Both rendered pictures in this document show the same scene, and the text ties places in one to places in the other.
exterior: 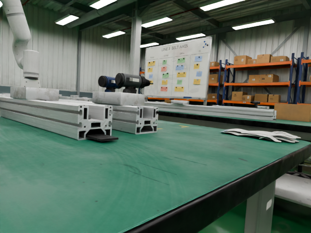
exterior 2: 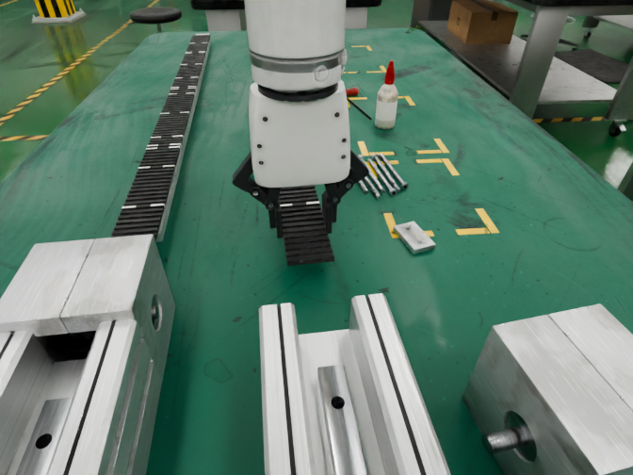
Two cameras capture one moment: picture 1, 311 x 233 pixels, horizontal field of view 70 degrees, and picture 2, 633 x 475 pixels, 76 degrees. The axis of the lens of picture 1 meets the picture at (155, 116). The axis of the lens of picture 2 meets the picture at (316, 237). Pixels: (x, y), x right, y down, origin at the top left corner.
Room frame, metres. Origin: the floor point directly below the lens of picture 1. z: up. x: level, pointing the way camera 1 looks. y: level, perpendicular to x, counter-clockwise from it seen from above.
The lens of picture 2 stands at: (1.06, 0.49, 1.10)
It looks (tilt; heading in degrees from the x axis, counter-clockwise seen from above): 39 degrees down; 41
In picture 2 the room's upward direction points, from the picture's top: straight up
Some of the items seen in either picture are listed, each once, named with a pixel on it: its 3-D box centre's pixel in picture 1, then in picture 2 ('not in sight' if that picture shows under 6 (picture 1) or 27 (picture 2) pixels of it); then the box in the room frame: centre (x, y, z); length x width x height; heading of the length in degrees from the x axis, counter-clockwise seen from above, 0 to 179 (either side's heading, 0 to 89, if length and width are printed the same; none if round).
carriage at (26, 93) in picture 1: (34, 97); not in sight; (0.82, 0.45, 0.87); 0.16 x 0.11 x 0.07; 49
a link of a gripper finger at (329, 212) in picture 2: not in sight; (337, 203); (1.37, 0.73, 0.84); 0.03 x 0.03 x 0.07; 49
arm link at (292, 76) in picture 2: (31, 76); (300, 64); (1.34, 0.75, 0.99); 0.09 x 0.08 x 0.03; 139
